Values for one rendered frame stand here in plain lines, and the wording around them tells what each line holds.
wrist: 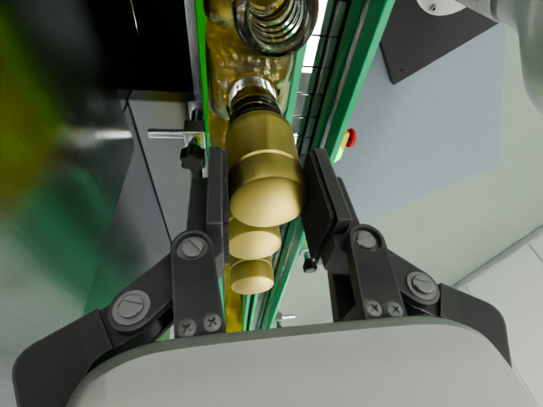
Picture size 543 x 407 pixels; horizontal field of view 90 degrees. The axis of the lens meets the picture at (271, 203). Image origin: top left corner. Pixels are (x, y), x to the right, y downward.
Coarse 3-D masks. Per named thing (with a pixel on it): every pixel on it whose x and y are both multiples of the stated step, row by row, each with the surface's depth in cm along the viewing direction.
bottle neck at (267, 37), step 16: (240, 0) 9; (288, 0) 11; (304, 0) 9; (240, 16) 9; (256, 16) 12; (272, 16) 12; (288, 16) 11; (304, 16) 9; (240, 32) 9; (256, 32) 10; (272, 32) 11; (288, 32) 10; (304, 32) 10; (256, 48) 10; (272, 48) 10; (288, 48) 10
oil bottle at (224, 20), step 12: (204, 0) 14; (216, 0) 13; (228, 0) 13; (252, 0) 15; (264, 0) 15; (204, 12) 15; (216, 12) 14; (228, 12) 13; (216, 24) 15; (228, 24) 14
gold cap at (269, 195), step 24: (240, 120) 13; (264, 120) 12; (240, 144) 12; (264, 144) 11; (288, 144) 12; (240, 168) 11; (264, 168) 10; (288, 168) 11; (240, 192) 10; (264, 192) 11; (288, 192) 11; (240, 216) 12; (264, 216) 12; (288, 216) 12
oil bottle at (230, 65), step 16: (208, 32) 16; (224, 32) 16; (208, 48) 16; (224, 48) 15; (240, 48) 15; (208, 64) 16; (224, 64) 15; (240, 64) 15; (256, 64) 15; (272, 64) 16; (288, 64) 16; (208, 80) 17; (224, 80) 16; (272, 80) 16; (288, 80) 17; (208, 96) 18; (224, 96) 16; (288, 96) 18; (224, 112) 17
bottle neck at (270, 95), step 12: (240, 84) 15; (252, 84) 15; (264, 84) 15; (240, 96) 15; (252, 96) 14; (264, 96) 14; (276, 96) 16; (240, 108) 14; (252, 108) 13; (264, 108) 13; (276, 108) 14
